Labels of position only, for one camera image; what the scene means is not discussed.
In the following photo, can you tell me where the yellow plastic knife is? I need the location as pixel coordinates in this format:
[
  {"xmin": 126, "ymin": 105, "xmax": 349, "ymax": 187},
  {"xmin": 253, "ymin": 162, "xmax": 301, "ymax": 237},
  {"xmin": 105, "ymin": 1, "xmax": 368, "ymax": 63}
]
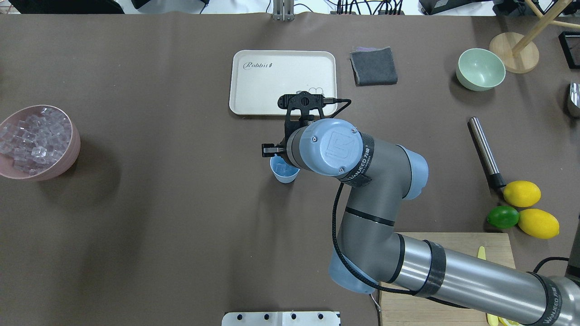
[{"xmin": 477, "ymin": 246, "xmax": 487, "ymax": 260}]

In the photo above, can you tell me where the steel muddler black tip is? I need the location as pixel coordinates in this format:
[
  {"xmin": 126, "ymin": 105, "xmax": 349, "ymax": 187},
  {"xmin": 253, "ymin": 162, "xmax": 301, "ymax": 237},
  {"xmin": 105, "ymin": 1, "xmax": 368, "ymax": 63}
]
[{"xmin": 467, "ymin": 117, "xmax": 506, "ymax": 191}]

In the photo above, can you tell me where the green lime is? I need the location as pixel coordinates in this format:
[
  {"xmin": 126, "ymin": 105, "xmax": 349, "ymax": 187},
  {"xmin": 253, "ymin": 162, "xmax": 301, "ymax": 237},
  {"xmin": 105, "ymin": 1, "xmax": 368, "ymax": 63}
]
[{"xmin": 487, "ymin": 206, "xmax": 520, "ymax": 229}]

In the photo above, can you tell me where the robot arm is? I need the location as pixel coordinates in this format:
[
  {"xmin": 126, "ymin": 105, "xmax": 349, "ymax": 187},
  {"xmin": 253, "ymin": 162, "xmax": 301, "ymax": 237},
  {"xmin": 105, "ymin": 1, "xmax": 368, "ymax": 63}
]
[{"xmin": 260, "ymin": 116, "xmax": 579, "ymax": 325}]

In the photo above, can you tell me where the cream rabbit tray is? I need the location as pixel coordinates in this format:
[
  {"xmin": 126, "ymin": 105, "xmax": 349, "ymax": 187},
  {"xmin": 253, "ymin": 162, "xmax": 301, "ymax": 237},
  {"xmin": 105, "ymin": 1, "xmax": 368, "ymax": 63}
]
[{"xmin": 229, "ymin": 50, "xmax": 338, "ymax": 116}]

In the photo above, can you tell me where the yellow lemon far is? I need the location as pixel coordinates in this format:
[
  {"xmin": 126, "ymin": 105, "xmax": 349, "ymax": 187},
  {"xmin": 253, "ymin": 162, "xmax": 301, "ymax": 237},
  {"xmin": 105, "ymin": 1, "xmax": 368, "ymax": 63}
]
[{"xmin": 518, "ymin": 208, "xmax": 560, "ymax": 240}]

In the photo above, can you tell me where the yellow lemon near muddler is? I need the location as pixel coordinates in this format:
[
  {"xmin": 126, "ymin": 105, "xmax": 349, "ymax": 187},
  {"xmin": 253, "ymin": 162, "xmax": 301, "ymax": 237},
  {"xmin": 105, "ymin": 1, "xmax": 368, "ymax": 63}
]
[{"xmin": 503, "ymin": 180, "xmax": 542, "ymax": 207}]

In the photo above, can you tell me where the green bowl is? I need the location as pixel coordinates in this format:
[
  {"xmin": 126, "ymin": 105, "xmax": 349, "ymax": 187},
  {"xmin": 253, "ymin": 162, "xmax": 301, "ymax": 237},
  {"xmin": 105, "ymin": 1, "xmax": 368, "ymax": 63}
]
[{"xmin": 455, "ymin": 48, "xmax": 506, "ymax": 91}]

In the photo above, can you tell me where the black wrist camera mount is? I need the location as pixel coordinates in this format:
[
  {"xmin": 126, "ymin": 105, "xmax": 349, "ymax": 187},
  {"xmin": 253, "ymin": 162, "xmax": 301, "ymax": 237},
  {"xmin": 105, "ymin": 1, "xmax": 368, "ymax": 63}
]
[{"xmin": 277, "ymin": 91, "xmax": 352, "ymax": 139}]

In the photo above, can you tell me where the steel ice scoop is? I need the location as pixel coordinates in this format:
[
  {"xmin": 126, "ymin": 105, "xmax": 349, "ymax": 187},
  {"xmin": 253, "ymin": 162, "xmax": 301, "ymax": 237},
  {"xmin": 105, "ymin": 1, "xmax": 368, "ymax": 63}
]
[{"xmin": 566, "ymin": 82, "xmax": 580, "ymax": 119}]

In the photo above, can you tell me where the grey folded cloth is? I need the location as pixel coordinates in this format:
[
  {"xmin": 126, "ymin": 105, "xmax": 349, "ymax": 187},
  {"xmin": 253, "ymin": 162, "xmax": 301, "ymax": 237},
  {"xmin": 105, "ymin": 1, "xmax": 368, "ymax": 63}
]
[{"xmin": 350, "ymin": 46, "xmax": 398, "ymax": 86}]

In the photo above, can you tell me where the pink bowl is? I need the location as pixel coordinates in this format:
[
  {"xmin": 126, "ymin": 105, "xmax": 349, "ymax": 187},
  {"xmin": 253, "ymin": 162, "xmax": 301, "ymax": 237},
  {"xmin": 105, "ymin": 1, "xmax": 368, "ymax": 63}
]
[{"xmin": 0, "ymin": 105, "xmax": 81, "ymax": 182}]

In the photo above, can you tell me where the light blue cup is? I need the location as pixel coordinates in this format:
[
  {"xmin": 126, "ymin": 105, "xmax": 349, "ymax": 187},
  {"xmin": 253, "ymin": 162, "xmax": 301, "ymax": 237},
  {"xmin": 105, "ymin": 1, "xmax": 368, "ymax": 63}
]
[{"xmin": 270, "ymin": 155, "xmax": 300, "ymax": 184}]

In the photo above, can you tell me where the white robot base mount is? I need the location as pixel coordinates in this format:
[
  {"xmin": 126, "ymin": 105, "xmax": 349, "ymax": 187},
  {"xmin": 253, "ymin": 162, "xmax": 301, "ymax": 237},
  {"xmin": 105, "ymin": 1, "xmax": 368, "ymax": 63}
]
[{"xmin": 221, "ymin": 310, "xmax": 342, "ymax": 326}]

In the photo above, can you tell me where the lemon half lower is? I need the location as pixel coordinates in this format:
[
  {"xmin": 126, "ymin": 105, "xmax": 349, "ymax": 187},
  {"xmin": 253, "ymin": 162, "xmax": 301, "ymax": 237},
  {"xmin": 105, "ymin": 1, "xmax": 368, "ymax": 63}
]
[{"xmin": 485, "ymin": 313, "xmax": 521, "ymax": 326}]

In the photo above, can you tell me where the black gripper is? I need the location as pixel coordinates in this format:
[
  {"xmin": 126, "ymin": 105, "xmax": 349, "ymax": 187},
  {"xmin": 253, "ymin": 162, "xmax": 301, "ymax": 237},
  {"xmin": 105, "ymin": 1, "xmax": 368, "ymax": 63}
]
[{"xmin": 261, "ymin": 132, "xmax": 295, "ymax": 159}]

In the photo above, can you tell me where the wooden cutting board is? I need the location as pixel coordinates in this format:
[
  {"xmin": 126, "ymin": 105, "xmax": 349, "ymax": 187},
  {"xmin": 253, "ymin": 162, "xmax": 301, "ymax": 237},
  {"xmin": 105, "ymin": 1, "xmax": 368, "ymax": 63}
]
[{"xmin": 378, "ymin": 232, "xmax": 515, "ymax": 326}]

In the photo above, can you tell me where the pile of ice cubes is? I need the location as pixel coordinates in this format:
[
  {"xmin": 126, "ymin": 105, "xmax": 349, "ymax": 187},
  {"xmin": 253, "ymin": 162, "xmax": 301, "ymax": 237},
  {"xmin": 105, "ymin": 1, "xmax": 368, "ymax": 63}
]
[{"xmin": 0, "ymin": 107, "xmax": 72, "ymax": 176}]

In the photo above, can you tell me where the wooden mug tree stand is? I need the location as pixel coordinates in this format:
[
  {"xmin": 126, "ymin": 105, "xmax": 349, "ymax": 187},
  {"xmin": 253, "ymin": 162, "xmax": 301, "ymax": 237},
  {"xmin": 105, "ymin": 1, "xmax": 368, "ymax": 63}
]
[{"xmin": 489, "ymin": 0, "xmax": 579, "ymax": 74}]

